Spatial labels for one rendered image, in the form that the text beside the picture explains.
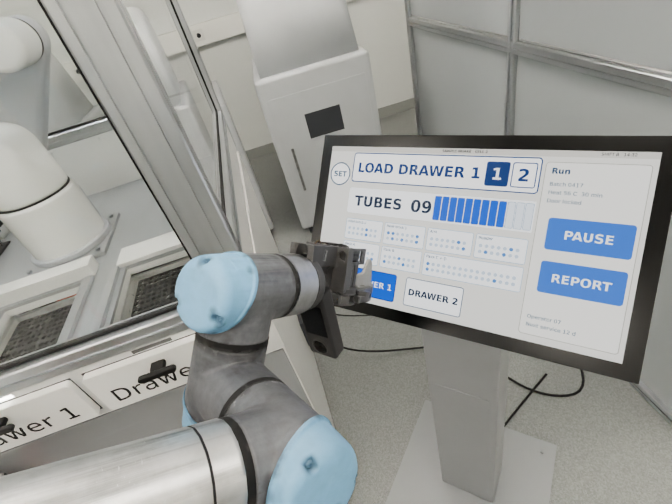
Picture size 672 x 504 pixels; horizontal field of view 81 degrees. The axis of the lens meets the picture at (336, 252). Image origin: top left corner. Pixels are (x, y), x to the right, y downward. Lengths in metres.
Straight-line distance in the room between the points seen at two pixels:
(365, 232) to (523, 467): 1.08
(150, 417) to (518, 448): 1.15
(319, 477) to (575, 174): 0.49
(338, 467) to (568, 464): 1.36
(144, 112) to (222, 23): 3.13
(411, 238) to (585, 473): 1.16
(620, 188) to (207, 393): 0.55
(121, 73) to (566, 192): 0.61
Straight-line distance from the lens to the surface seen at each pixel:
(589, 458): 1.66
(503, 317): 0.63
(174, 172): 0.66
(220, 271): 0.37
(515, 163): 0.63
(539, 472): 1.57
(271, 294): 0.40
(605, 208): 0.62
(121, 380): 0.93
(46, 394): 0.98
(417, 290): 0.65
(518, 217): 0.62
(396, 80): 4.16
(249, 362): 0.41
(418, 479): 1.54
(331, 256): 0.52
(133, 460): 0.30
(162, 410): 1.04
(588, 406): 1.76
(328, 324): 0.53
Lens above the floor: 1.47
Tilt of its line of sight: 37 degrees down
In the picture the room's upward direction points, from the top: 16 degrees counter-clockwise
